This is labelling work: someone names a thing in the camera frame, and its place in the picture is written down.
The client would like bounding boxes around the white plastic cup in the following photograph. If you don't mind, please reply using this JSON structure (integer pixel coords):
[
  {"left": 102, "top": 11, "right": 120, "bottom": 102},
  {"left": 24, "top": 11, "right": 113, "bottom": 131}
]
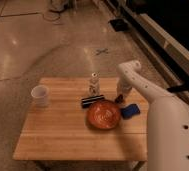
[{"left": 31, "top": 85, "right": 49, "bottom": 107}]

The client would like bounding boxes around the orange ceramic bowl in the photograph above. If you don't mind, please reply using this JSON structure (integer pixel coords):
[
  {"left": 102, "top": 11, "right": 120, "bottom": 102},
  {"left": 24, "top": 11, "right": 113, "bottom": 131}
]
[{"left": 87, "top": 100, "right": 121, "bottom": 130}]

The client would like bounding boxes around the black floor plate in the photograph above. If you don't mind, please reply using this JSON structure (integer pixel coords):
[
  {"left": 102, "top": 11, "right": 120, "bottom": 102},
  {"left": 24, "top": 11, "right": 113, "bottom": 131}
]
[{"left": 109, "top": 19, "right": 128, "bottom": 32}]

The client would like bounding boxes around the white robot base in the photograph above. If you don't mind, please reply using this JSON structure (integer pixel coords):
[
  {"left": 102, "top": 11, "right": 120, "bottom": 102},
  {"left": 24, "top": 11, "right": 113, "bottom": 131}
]
[{"left": 48, "top": 0, "right": 76, "bottom": 12}]

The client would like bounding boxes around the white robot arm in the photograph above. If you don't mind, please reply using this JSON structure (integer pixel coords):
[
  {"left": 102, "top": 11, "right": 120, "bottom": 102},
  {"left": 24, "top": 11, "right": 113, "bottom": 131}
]
[{"left": 117, "top": 60, "right": 189, "bottom": 171}]

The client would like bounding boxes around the long white wall shelf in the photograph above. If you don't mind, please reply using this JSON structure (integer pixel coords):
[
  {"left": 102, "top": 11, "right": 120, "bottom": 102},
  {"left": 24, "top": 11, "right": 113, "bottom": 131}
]
[{"left": 101, "top": 0, "right": 189, "bottom": 101}]

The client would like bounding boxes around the blue sponge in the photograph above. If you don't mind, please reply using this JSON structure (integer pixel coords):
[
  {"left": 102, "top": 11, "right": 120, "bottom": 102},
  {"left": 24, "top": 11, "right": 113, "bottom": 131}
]
[{"left": 121, "top": 104, "right": 140, "bottom": 119}]

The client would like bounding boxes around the wooden table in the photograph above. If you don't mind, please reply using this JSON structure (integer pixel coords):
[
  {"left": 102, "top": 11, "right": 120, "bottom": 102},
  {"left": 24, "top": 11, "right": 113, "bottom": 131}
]
[{"left": 13, "top": 78, "right": 148, "bottom": 167}]

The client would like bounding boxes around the black striped rectangular block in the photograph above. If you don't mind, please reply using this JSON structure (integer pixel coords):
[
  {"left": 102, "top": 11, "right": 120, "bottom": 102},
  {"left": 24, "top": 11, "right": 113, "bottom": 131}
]
[{"left": 81, "top": 95, "right": 104, "bottom": 108}]

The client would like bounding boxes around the white patterned bottle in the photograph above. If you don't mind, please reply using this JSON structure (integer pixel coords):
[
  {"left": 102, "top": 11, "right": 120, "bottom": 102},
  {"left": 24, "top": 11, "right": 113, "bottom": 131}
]
[{"left": 89, "top": 73, "right": 100, "bottom": 96}]

